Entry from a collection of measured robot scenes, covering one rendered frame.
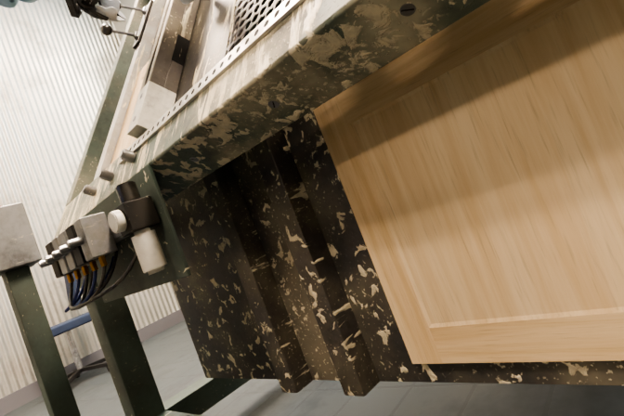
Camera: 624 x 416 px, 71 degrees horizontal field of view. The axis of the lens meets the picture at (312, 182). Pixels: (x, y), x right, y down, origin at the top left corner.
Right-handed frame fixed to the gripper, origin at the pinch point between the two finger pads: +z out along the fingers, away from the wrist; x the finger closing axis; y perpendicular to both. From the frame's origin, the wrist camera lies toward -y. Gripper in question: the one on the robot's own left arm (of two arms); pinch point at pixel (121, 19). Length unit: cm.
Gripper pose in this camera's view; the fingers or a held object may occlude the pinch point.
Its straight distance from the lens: 167.8
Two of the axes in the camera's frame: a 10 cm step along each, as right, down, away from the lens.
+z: 7.5, 3.4, 5.7
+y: 6.6, -3.0, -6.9
